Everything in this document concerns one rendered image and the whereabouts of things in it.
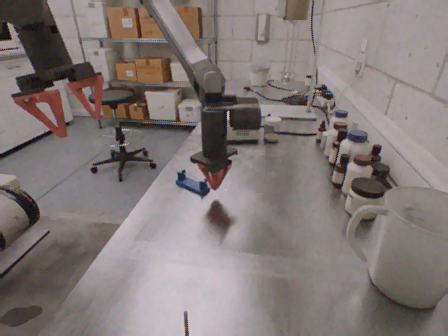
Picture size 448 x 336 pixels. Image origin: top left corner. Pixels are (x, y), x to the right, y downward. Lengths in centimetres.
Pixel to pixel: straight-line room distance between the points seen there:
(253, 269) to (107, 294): 24
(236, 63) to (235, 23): 40
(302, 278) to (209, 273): 16
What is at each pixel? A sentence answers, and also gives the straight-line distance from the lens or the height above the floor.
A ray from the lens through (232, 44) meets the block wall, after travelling 339.
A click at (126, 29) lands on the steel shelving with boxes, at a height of 108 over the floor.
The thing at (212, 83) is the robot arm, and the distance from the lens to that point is 59.
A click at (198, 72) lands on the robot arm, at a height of 104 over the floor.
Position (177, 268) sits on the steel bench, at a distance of 51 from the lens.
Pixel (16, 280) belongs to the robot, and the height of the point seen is 37.
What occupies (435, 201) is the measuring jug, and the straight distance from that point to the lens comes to 55.
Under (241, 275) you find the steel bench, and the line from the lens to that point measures 50.
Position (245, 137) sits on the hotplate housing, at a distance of 98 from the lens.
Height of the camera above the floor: 113
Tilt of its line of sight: 29 degrees down
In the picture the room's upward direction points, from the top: straight up
